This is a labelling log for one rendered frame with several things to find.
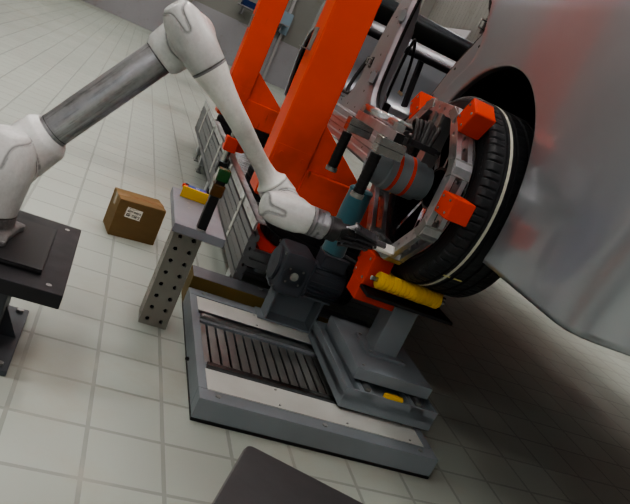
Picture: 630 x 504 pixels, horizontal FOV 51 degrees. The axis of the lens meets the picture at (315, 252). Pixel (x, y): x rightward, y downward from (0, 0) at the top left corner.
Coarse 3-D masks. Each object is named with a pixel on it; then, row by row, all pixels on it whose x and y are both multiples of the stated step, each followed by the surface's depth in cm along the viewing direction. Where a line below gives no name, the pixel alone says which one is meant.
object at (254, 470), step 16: (256, 448) 133; (240, 464) 125; (256, 464) 127; (272, 464) 129; (240, 480) 120; (256, 480) 122; (272, 480) 125; (288, 480) 127; (304, 480) 129; (224, 496) 114; (240, 496) 116; (256, 496) 118; (272, 496) 120; (288, 496) 122; (304, 496) 124; (320, 496) 126; (336, 496) 129
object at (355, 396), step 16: (320, 336) 254; (320, 352) 249; (336, 352) 249; (336, 368) 232; (336, 384) 227; (352, 384) 228; (368, 384) 225; (336, 400) 223; (352, 400) 221; (368, 400) 223; (384, 400) 224; (400, 400) 226; (416, 400) 230; (384, 416) 227; (400, 416) 228; (416, 416) 229; (432, 416) 231
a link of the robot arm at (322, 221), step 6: (318, 210) 197; (324, 210) 199; (318, 216) 196; (324, 216) 197; (330, 216) 198; (318, 222) 196; (324, 222) 197; (330, 222) 198; (312, 228) 196; (318, 228) 196; (324, 228) 197; (306, 234) 199; (312, 234) 198; (318, 234) 198; (324, 234) 198
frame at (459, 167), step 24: (456, 120) 206; (408, 144) 245; (456, 144) 201; (456, 168) 198; (384, 192) 249; (456, 192) 200; (384, 216) 244; (432, 216) 202; (384, 240) 235; (408, 240) 209; (432, 240) 206
